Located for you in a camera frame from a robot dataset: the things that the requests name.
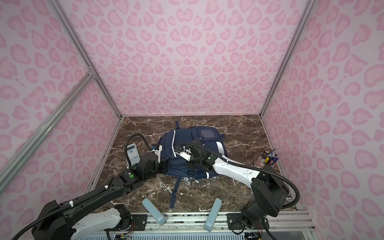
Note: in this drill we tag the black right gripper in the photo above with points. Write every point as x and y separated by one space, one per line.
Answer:
190 164

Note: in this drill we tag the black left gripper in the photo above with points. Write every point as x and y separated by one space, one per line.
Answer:
165 164

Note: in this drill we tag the navy blue student backpack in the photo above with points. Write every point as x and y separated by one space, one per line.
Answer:
175 153

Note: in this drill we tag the grey pocket calculator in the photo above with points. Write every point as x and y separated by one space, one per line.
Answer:
133 156

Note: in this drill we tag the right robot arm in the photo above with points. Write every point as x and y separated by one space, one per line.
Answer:
272 191

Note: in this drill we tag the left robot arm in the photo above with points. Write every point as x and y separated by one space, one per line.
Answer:
57 221

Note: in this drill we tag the right teal stand block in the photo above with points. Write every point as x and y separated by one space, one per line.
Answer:
213 215

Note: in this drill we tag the teal stand block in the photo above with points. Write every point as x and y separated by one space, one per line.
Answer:
213 215
154 211

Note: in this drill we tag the left teal stand block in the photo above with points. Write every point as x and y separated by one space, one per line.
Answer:
154 211

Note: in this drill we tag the pink pen holder cup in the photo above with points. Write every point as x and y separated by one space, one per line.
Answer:
269 158

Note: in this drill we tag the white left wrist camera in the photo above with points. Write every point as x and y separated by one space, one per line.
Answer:
157 149

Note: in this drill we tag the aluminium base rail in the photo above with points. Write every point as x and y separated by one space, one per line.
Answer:
287 225

